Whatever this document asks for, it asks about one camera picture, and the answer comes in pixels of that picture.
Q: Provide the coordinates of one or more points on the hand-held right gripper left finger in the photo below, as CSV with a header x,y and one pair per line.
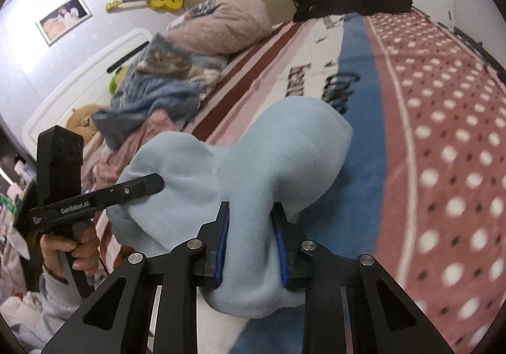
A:
x,y
222,245

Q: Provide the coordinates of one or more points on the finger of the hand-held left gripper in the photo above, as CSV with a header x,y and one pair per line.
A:
x,y
138,185

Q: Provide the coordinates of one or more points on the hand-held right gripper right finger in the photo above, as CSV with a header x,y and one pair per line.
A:
x,y
280,253

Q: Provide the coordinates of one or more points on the light blue pants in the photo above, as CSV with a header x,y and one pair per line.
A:
x,y
257,148

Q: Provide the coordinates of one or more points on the person's left forearm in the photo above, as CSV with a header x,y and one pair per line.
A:
x,y
59,298

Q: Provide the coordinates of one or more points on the pink checked pants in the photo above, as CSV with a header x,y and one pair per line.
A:
x,y
126,148

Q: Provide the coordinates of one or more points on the person's left hand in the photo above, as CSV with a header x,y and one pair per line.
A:
x,y
53,253

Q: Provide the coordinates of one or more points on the brown plush toy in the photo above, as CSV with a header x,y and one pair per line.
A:
x,y
81,121

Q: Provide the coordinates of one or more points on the blue jeans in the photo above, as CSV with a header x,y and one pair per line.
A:
x,y
154,97

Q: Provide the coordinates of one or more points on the white headboard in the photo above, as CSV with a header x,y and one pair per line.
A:
x,y
79,77

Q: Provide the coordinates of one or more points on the green plush toy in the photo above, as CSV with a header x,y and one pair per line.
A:
x,y
117,81

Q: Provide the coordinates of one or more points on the patterned grey pink quilt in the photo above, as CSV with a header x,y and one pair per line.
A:
x,y
166,57

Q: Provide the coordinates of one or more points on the pink pillow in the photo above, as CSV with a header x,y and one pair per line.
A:
x,y
225,26

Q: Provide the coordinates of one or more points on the striped dotted bed blanket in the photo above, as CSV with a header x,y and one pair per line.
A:
x,y
435,140

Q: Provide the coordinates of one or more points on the framed wall picture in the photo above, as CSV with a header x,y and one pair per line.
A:
x,y
63,20

